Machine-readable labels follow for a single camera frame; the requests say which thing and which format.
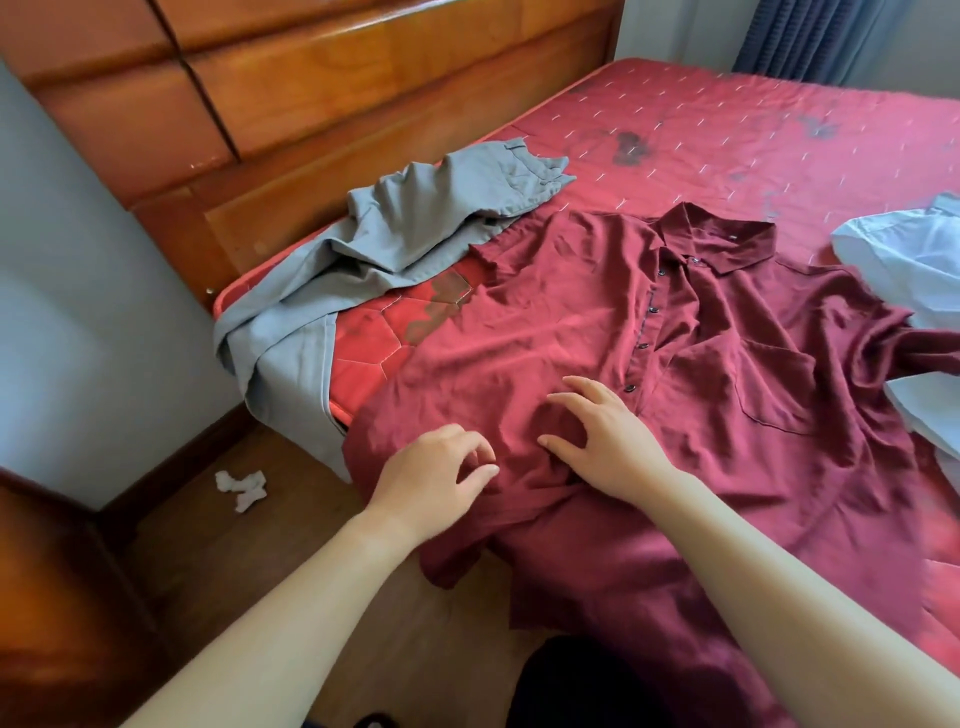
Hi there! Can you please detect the person's right forearm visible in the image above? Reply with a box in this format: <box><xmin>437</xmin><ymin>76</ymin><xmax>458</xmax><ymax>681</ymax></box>
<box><xmin>643</xmin><ymin>469</ymin><xmax>960</xmax><ymax>728</ymax></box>

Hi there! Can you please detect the person's right hand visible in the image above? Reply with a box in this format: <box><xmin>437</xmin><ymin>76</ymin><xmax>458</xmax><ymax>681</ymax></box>
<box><xmin>538</xmin><ymin>375</ymin><xmax>681</xmax><ymax>506</ymax></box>

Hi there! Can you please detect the person's black clothing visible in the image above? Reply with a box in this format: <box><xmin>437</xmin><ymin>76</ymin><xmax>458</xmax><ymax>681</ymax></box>
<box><xmin>513</xmin><ymin>636</ymin><xmax>676</xmax><ymax>728</ymax></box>

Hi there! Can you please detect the red quilted mattress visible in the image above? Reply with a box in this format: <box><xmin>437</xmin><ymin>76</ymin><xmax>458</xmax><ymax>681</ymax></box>
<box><xmin>212</xmin><ymin>58</ymin><xmax>960</xmax><ymax>676</ymax></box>

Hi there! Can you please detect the brown wooden cabinet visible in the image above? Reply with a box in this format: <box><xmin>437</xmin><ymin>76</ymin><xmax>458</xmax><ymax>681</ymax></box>
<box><xmin>0</xmin><ymin>465</ymin><xmax>180</xmax><ymax>728</ymax></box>

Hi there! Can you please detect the person's left hand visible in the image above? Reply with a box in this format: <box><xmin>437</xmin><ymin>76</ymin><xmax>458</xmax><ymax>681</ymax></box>
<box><xmin>365</xmin><ymin>423</ymin><xmax>501</xmax><ymax>546</ymax></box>

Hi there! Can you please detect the brown wooden headboard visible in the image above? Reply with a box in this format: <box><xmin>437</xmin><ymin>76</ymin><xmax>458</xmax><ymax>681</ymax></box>
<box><xmin>0</xmin><ymin>0</ymin><xmax>625</xmax><ymax>312</ymax></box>

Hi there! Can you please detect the blue curtain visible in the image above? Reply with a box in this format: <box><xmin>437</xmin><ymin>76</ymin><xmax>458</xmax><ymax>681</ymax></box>
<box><xmin>731</xmin><ymin>0</ymin><xmax>901</xmax><ymax>87</ymax></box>

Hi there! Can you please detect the dark wooden skirting board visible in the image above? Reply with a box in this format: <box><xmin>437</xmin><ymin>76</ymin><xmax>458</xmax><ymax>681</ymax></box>
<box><xmin>96</xmin><ymin>401</ymin><xmax>261</xmax><ymax>543</ymax></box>

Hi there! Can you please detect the person's left forearm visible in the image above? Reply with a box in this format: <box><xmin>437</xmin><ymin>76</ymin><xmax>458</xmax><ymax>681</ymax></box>
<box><xmin>120</xmin><ymin>506</ymin><xmax>451</xmax><ymax>728</ymax></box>

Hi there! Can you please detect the crumpled white tissue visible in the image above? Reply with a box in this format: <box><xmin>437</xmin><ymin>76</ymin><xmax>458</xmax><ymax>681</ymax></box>
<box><xmin>214</xmin><ymin>470</ymin><xmax>270</xmax><ymax>515</ymax></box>

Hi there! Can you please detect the dark red button shirt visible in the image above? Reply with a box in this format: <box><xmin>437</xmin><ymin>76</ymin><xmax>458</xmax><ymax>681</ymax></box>
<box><xmin>342</xmin><ymin>201</ymin><xmax>960</xmax><ymax>728</ymax></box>

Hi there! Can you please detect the grey garment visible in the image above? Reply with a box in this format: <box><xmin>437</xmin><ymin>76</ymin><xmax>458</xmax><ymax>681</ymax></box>
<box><xmin>213</xmin><ymin>137</ymin><xmax>577</xmax><ymax>483</ymax></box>

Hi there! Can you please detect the light blue shirt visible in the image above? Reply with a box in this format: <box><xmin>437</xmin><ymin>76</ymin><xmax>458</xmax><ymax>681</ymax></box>
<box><xmin>831</xmin><ymin>192</ymin><xmax>960</xmax><ymax>460</ymax></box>

